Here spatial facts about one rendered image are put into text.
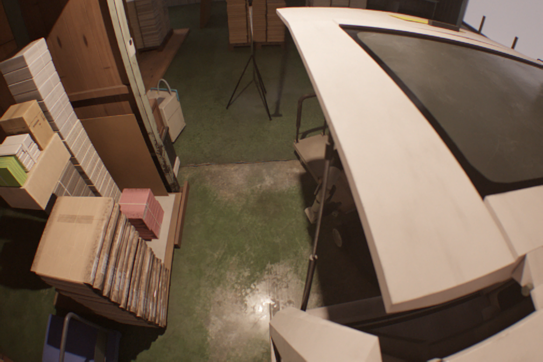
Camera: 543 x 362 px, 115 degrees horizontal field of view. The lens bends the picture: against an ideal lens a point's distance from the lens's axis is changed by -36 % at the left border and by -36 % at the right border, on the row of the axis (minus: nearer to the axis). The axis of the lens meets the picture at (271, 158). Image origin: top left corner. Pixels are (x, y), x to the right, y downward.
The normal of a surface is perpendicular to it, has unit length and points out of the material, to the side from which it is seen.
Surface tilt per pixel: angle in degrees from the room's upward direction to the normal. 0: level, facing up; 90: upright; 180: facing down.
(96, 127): 90
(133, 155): 90
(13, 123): 90
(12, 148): 0
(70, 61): 90
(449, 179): 3
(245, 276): 0
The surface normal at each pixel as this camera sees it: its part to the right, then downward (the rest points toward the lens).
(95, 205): 0.00, -0.69
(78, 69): 0.05, 0.73
